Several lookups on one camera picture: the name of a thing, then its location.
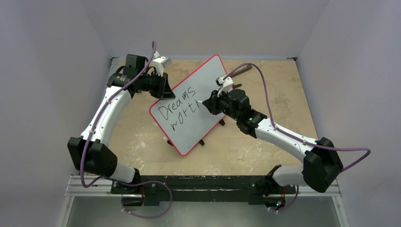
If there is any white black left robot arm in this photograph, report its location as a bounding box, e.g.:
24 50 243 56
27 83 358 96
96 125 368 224
67 52 175 193

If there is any pink framed whiteboard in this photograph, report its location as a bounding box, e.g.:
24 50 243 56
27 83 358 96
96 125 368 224
149 54 227 156

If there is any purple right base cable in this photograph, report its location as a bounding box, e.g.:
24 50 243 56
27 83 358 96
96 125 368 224
267 184 300 214

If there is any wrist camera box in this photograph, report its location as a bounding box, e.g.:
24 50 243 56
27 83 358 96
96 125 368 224
216 76 233 97
151 51 172 76

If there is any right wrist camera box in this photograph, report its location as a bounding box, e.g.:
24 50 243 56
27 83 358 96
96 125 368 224
216 76 233 97

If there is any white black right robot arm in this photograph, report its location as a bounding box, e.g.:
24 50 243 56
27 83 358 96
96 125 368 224
199 89 343 193

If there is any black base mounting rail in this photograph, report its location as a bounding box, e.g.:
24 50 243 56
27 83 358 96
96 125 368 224
111 173 296 208

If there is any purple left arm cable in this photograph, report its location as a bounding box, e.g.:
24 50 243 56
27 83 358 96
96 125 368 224
79 40 158 189

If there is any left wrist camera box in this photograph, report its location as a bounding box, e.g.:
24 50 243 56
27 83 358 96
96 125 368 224
151 51 172 76

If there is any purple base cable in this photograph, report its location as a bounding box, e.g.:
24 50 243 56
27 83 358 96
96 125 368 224
267 184 300 214
121 181 173 219

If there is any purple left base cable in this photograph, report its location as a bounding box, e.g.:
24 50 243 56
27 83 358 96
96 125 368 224
121 181 173 219

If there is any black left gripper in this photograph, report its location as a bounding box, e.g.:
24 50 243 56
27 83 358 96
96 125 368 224
138 70 175 99

